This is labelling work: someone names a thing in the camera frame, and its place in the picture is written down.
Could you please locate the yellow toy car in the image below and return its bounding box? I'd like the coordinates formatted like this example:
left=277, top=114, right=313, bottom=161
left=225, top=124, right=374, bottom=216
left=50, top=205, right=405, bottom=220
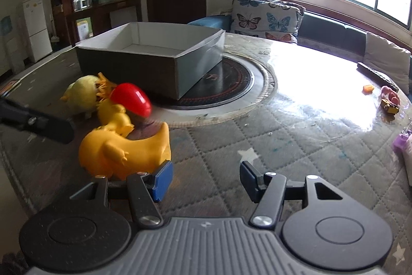
left=379, top=99, right=400, bottom=115

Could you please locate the white refrigerator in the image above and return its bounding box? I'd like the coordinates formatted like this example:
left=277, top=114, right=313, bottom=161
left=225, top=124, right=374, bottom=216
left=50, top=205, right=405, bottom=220
left=21, top=0, right=54, bottom=63

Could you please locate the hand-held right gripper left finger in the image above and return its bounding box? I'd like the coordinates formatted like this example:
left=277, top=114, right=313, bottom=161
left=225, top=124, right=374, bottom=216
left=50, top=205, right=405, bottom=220
left=69, top=161, right=174, bottom=229

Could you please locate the dark green sofa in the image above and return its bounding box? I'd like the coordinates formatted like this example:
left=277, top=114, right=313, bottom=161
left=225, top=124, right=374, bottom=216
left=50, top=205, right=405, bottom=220
left=297, top=11, right=368, bottom=60

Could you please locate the pink toy figure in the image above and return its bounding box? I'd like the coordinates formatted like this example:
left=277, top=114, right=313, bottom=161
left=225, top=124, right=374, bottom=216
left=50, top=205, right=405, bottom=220
left=380, top=85, right=400, bottom=105

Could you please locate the white cushion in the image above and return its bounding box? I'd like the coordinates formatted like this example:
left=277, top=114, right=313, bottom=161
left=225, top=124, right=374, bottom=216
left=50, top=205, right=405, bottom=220
left=364, top=32, right=412, bottom=96

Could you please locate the yellow poster board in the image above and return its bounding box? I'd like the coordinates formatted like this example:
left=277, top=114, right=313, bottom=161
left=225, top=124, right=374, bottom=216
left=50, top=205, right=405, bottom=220
left=75, top=17, right=94, bottom=41

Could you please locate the black remote control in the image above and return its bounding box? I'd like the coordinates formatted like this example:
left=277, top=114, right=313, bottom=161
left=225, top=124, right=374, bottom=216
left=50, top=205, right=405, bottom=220
left=357, top=62, right=400, bottom=93

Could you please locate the butterfly print cushion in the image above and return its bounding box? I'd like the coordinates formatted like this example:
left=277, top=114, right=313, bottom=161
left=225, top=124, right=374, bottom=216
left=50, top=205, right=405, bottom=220
left=230, top=0, right=306, bottom=44

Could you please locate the black round hotplate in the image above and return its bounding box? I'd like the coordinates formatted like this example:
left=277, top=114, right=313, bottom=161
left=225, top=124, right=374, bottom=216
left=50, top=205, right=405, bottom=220
left=151, top=51, right=275, bottom=111

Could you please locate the dark wooden sideboard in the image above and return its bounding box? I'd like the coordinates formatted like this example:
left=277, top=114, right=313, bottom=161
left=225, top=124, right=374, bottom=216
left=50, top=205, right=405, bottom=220
left=66, top=0, right=143, bottom=45

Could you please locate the grey cardboard box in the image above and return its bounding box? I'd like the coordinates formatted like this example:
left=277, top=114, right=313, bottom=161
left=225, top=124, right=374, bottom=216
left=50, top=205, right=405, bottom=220
left=75, top=22, right=226, bottom=100

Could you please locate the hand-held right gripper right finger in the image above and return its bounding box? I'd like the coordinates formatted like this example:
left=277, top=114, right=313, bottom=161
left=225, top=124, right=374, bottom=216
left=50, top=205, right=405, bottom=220
left=240, top=161, right=344, bottom=228

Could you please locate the yellow duck toy red helmet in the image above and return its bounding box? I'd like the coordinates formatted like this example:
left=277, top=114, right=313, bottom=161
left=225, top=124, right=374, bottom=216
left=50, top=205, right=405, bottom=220
left=79, top=83, right=172, bottom=181

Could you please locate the blue cushion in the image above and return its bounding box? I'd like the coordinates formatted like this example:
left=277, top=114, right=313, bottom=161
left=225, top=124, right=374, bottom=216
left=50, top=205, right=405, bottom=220
left=187, top=15, right=232, bottom=32

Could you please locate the purple plastic toy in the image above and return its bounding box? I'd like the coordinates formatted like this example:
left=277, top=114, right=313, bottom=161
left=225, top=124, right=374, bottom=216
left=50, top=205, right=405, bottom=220
left=392, top=132, right=411, bottom=154

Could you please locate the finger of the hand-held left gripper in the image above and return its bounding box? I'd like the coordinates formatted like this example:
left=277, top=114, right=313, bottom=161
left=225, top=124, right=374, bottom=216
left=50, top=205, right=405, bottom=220
left=0, top=97, right=76, bottom=144

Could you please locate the yellow plush chick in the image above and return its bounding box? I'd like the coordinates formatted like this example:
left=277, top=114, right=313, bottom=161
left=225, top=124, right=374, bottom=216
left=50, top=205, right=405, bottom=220
left=60, top=71, right=118, bottom=116

